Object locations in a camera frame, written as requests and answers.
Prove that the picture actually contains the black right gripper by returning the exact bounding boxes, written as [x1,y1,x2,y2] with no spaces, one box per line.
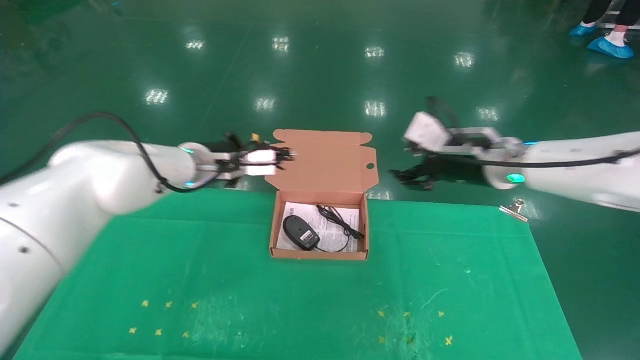
[389,152,489,192]

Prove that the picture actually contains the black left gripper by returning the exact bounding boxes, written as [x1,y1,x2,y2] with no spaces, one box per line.
[212,132,297,189]

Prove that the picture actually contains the black wired computer mouse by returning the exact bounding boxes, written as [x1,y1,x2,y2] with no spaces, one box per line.
[282,214,352,254]

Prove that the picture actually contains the orange cardboard box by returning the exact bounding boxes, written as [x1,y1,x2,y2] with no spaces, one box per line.
[265,128,380,262]

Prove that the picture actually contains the white printed leaflet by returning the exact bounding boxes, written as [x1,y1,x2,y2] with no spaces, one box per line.
[276,201,361,253]

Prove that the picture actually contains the metal binder clip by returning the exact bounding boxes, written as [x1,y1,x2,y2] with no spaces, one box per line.
[498,198,530,223]

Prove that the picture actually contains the green table cloth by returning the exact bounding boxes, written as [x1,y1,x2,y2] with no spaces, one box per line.
[12,187,584,360]

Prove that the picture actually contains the person leg black trousers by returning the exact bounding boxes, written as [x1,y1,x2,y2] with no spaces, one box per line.
[581,0,622,27]
[604,0,640,47]

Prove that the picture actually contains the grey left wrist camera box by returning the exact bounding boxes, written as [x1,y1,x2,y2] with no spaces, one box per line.
[245,149,279,177]

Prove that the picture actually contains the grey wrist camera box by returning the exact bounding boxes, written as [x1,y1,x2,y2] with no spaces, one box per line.
[245,149,279,177]
[403,111,452,152]

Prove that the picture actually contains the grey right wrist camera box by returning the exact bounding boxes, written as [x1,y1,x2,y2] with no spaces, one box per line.
[403,111,452,152]

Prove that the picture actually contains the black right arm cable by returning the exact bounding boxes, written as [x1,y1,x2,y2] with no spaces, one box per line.
[425,96,640,169]

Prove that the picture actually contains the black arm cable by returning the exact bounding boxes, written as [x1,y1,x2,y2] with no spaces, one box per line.
[425,96,640,169]
[0,111,222,194]

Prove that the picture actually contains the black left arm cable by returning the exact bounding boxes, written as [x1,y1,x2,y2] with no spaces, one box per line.
[0,111,222,194]

